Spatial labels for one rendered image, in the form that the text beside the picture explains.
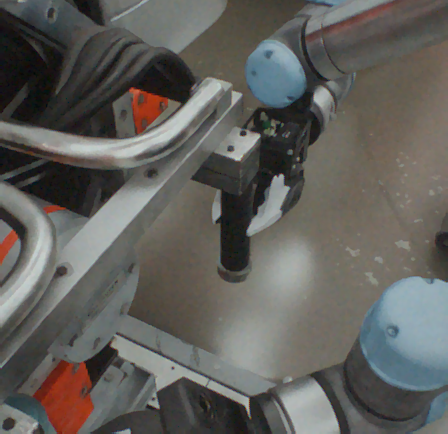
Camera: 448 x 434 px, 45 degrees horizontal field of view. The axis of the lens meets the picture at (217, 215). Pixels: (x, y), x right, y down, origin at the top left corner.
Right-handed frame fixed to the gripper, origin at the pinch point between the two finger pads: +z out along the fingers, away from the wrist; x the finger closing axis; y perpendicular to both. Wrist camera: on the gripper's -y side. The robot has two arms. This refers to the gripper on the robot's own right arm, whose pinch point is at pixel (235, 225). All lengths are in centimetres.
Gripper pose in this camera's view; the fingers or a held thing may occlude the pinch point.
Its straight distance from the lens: 62.9
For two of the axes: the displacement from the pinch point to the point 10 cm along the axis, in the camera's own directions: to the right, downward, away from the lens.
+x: 8.9, 3.1, -3.2
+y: -0.1, -7.1, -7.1
